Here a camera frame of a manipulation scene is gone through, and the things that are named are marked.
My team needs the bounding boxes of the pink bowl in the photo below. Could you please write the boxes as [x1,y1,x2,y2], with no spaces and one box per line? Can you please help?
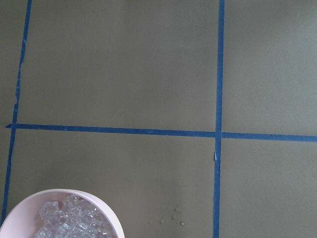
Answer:
[0,189,125,238]

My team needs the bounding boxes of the pile of clear ice cubes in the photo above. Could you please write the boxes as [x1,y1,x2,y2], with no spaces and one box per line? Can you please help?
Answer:
[34,194,117,238]

